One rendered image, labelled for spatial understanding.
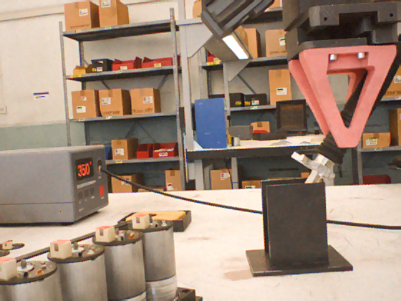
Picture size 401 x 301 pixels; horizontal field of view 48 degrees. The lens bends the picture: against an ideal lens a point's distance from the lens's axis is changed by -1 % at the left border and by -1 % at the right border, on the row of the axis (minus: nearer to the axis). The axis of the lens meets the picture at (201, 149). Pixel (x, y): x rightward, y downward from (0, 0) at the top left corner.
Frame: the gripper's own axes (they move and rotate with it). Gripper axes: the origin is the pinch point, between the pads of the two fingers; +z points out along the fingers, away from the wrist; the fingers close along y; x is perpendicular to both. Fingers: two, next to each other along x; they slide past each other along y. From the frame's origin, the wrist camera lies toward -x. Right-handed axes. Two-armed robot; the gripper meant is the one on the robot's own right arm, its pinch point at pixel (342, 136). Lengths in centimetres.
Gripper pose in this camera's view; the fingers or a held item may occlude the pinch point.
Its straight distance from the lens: 37.6
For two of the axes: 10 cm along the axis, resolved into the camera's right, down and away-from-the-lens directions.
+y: 0.0, 0.6, -10.0
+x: 10.0, -0.7, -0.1
